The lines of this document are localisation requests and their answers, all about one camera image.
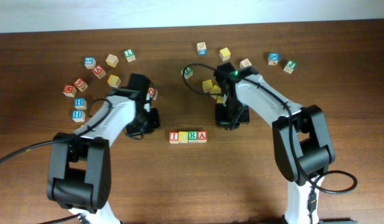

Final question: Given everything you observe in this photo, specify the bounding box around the red A letter block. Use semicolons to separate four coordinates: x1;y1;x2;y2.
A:
197;131;208;142

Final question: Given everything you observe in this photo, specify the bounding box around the red I letter block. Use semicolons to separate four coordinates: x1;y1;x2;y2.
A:
169;132;179;144

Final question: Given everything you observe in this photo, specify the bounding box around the green R letter block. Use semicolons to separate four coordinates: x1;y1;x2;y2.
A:
188;131;198;143

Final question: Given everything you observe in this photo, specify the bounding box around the yellow C letter block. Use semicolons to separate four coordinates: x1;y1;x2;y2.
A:
179;131;189;144

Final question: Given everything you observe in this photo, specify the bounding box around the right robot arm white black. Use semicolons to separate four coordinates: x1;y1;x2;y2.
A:
213;63;335;223

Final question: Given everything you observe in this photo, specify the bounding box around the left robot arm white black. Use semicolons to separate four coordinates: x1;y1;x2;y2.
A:
47;73;160;223

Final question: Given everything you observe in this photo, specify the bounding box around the yellow E cluster block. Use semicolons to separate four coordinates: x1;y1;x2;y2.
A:
217;96;225;104

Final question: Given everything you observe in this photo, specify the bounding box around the red Q letter block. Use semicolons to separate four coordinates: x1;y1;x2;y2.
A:
148;88;157;100

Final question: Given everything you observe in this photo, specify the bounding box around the yellow cluster block middle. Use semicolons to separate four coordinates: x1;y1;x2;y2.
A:
210;85;222;99

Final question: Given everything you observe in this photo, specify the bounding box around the yellow cluster block left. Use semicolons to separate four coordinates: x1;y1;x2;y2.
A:
202;80;213;93

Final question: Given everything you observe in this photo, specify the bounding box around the yellow block upper left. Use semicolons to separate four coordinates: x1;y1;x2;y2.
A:
107;75;121;88

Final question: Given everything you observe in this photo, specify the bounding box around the blue D sided block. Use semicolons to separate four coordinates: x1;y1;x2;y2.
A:
239;58;252;69

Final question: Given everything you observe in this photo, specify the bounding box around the green Z letter block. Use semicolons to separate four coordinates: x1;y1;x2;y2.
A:
181;67;193;80

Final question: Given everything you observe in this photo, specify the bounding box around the yellow block top centre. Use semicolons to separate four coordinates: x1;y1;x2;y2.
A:
219;47;231;61

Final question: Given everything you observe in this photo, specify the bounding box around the red A block left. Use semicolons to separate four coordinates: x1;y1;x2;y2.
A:
92;65;106;79

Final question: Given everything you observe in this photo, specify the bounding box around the green L letter block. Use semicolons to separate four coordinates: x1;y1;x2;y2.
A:
124;49;136;62

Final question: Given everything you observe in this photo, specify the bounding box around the blue H block lower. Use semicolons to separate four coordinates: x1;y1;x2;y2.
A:
72;110;85;123

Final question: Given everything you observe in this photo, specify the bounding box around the blue h block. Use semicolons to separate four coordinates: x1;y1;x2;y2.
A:
74;98;87;110
72;110;85;123

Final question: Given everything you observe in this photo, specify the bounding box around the blue H block upper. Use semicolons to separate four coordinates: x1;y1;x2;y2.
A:
74;98;87;110

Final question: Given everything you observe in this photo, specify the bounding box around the plain wood yellow-edged block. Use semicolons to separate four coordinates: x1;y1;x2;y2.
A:
106;54;119;67

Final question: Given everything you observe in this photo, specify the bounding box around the blue X letter block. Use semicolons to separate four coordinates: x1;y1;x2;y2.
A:
268;52;279;65

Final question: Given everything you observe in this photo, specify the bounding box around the blue-sided block top centre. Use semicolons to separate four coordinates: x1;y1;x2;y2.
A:
197;42;207;55

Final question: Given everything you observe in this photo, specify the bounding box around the red 9 number block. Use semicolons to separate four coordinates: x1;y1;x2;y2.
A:
73;78;88;91

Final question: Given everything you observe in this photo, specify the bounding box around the blue S letter block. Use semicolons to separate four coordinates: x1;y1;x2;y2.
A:
84;57;96;69

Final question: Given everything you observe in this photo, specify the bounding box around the red M letter block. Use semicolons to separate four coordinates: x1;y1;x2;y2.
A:
63;85;77;97

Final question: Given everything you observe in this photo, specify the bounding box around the green J letter block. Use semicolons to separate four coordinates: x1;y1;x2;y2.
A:
283;60;297;74

